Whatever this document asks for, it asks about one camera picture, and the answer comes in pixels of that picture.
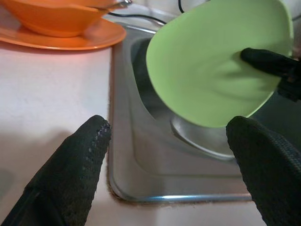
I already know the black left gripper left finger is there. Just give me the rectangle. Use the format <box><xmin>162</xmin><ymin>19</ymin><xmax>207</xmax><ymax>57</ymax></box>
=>
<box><xmin>0</xmin><ymin>114</ymin><xmax>112</xmax><ymax>226</ymax></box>

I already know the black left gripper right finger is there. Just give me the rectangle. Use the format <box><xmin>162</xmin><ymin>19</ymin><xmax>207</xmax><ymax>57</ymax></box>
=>
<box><xmin>225</xmin><ymin>115</ymin><xmax>301</xmax><ymax>226</ymax></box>

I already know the orange plate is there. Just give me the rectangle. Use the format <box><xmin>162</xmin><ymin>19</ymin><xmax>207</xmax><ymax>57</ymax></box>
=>
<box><xmin>0</xmin><ymin>16</ymin><xmax>128</xmax><ymax>51</ymax></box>

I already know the orange bowl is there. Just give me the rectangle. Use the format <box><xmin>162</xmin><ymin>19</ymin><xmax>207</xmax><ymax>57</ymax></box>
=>
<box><xmin>0</xmin><ymin>0</ymin><xmax>119</xmax><ymax>39</ymax></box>

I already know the green plate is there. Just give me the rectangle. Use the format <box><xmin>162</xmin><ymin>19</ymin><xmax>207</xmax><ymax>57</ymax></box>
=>
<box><xmin>145</xmin><ymin>0</ymin><xmax>295</xmax><ymax>129</ymax></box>

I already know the stainless steel sink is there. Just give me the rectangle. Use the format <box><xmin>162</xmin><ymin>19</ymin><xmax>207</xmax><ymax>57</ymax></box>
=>
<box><xmin>107</xmin><ymin>21</ymin><xmax>301</xmax><ymax>204</ymax></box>

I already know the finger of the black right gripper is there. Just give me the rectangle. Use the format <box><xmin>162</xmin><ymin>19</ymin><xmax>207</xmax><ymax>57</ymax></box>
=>
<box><xmin>240</xmin><ymin>47</ymin><xmax>301</xmax><ymax>80</ymax></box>

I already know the long black cable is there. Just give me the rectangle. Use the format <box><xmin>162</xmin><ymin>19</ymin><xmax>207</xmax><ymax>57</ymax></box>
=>
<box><xmin>107</xmin><ymin>0</ymin><xmax>189</xmax><ymax>25</ymax></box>

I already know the metal fork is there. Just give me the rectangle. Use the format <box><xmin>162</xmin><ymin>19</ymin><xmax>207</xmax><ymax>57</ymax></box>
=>
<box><xmin>100</xmin><ymin>0</ymin><xmax>134</xmax><ymax>12</ymax></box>

